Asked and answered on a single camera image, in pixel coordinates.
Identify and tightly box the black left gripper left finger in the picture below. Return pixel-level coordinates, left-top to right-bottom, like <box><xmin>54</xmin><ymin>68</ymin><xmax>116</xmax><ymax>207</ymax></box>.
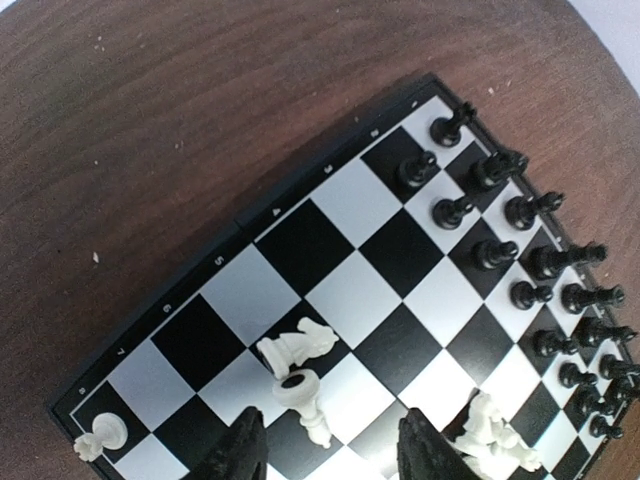
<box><xmin>189</xmin><ymin>406</ymin><xmax>268</xmax><ymax>480</ymax></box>

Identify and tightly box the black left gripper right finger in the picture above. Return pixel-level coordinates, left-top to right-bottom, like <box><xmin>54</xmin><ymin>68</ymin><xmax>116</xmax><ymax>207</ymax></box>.
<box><xmin>397</xmin><ymin>408</ymin><xmax>480</xmax><ymax>480</ymax></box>

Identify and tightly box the white chess bishop lying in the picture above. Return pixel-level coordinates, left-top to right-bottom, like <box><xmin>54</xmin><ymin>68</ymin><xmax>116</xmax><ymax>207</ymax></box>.
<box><xmin>272</xmin><ymin>369</ymin><xmax>332</xmax><ymax>449</ymax></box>

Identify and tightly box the white chess knight lying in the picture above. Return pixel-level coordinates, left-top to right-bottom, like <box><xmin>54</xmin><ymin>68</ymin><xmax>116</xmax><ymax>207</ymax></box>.
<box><xmin>256</xmin><ymin>317</ymin><xmax>339</xmax><ymax>379</ymax></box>

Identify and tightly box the white chess rook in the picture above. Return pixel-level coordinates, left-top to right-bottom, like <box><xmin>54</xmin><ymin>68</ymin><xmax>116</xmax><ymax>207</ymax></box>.
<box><xmin>73</xmin><ymin>412</ymin><xmax>128</xmax><ymax>462</ymax></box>

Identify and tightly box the black chess bishop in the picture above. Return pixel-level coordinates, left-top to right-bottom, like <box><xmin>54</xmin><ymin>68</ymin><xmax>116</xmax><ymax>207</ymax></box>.
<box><xmin>504</xmin><ymin>191</ymin><xmax>565</xmax><ymax>231</ymax></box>

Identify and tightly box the black chess knight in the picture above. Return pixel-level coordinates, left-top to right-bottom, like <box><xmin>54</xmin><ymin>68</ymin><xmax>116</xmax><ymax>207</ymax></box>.
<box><xmin>471</xmin><ymin>150</ymin><xmax>529</xmax><ymax>190</ymax></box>

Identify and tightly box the black chess rook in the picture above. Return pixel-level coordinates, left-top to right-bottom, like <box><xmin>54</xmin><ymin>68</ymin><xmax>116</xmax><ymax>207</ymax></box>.
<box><xmin>429</xmin><ymin>102</ymin><xmax>477</xmax><ymax>148</ymax></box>

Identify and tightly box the black and white chessboard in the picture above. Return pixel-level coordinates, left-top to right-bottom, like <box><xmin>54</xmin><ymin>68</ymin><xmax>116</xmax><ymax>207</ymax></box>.
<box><xmin>50</xmin><ymin>75</ymin><xmax>639</xmax><ymax>479</ymax></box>

